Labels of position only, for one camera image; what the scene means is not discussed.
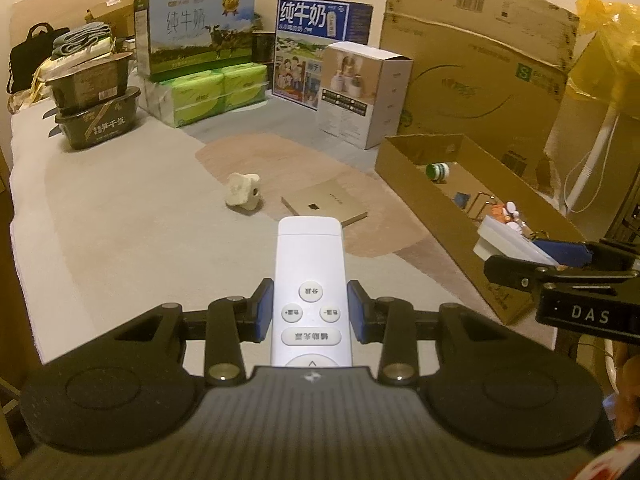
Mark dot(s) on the white bottle green cap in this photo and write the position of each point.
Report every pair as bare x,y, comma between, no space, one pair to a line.
438,171

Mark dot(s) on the white travel adapter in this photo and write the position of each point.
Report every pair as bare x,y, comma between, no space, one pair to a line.
241,191

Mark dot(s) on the large brown cardboard box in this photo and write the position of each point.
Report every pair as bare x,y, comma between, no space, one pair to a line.
465,75

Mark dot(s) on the white appliance carton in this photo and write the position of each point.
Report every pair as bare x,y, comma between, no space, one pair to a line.
360,95

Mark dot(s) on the person's right hand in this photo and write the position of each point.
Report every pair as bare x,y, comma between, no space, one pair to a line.
631,380

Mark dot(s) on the yellow plastic bag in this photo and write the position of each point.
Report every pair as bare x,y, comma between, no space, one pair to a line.
607,45

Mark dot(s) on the black laptop bag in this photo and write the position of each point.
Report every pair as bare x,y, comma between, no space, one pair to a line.
30,60

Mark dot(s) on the light blue milk carton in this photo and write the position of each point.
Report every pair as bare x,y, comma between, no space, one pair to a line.
195,30

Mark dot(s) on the white device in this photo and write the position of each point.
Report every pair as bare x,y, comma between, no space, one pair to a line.
505,240

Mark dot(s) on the dark green box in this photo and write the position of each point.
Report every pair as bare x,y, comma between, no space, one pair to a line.
263,46

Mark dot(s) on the green tissue pack bundle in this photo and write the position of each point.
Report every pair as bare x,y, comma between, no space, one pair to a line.
247,85
192,100

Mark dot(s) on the black instant meal tray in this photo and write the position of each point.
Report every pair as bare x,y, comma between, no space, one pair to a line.
97,122
87,82

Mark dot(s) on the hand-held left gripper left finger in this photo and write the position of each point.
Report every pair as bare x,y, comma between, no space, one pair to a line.
265,310

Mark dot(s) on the shallow cardboard box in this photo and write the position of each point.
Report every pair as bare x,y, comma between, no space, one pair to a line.
435,200

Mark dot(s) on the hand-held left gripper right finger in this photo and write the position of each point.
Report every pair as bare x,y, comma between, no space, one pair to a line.
355,310

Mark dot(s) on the grey folded cloth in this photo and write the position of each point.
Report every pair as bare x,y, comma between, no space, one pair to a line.
80,40

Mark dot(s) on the white remote control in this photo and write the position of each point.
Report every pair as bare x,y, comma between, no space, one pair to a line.
310,260

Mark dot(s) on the small brown cardboard box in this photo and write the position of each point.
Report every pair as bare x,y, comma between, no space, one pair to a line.
120,10

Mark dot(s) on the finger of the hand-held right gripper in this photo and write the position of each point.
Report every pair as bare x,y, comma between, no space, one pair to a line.
565,252
515,272

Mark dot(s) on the dark blue milk carton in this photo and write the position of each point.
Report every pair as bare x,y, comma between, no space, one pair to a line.
310,45

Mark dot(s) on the flat beige box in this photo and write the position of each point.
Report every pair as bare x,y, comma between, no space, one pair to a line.
325,205

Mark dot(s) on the blue snack packet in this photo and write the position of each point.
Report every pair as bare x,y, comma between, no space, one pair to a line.
462,200

